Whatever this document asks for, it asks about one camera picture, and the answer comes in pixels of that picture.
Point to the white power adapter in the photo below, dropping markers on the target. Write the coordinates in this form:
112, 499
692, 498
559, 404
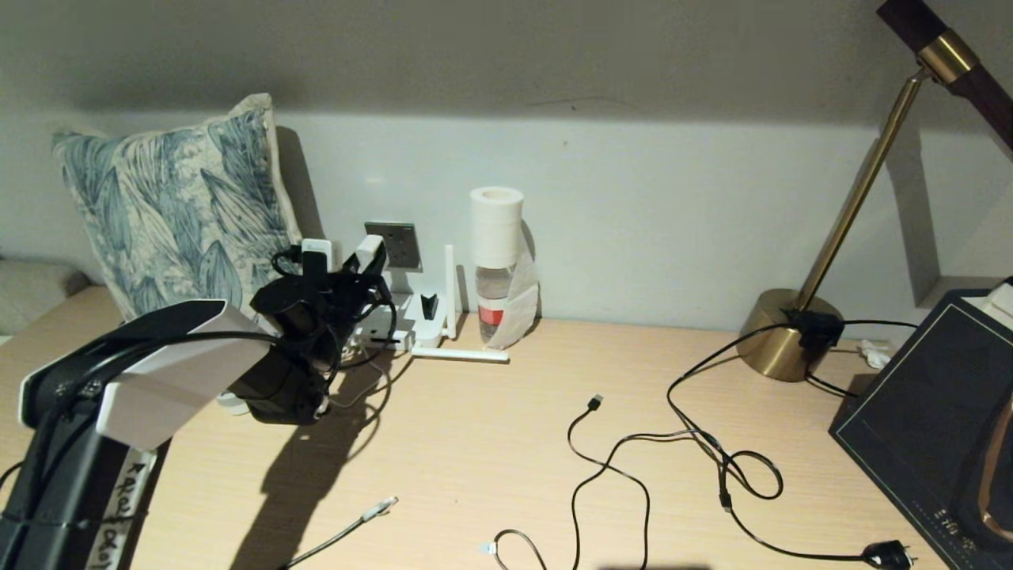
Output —
369, 249

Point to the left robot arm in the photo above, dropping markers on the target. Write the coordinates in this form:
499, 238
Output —
174, 372

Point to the blue leaf print pillow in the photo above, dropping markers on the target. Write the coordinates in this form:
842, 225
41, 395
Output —
174, 198

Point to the white paper box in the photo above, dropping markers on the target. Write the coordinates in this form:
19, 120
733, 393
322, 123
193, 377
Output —
999, 302

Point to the grey metal wall socket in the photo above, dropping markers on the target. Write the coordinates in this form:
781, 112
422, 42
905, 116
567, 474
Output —
404, 245

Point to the white router with antennas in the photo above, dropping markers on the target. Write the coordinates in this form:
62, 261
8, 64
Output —
419, 332

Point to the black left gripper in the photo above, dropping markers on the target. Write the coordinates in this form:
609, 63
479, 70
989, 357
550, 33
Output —
360, 297

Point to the small white round device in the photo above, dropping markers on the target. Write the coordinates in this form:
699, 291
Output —
233, 405

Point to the brass desk lamp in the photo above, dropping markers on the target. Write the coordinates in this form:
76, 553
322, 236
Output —
764, 348

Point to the white toilet paper roll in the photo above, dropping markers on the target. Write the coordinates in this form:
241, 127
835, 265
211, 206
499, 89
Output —
496, 224

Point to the small black clip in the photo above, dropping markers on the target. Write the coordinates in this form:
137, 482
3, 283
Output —
430, 305

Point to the clear bottle red label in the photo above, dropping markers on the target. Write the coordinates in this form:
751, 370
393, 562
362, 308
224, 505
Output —
492, 303

